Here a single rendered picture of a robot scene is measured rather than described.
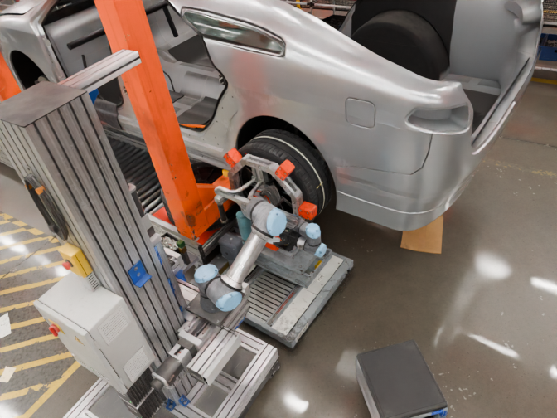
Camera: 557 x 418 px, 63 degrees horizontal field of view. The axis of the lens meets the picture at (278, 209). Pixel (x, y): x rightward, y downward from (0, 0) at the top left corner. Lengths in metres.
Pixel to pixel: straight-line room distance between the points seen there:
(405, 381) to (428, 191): 1.01
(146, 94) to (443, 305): 2.34
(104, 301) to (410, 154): 1.58
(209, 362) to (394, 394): 0.97
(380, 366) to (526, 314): 1.20
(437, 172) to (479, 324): 1.25
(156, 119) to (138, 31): 0.47
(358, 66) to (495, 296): 1.92
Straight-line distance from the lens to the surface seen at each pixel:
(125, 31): 2.47
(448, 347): 3.18
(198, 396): 2.82
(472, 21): 3.92
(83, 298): 2.09
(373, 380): 2.62
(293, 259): 3.30
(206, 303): 2.32
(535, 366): 3.25
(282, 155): 2.67
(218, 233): 3.56
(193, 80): 4.43
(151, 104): 2.61
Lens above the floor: 2.64
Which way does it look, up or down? 41 degrees down
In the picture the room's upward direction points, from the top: 9 degrees counter-clockwise
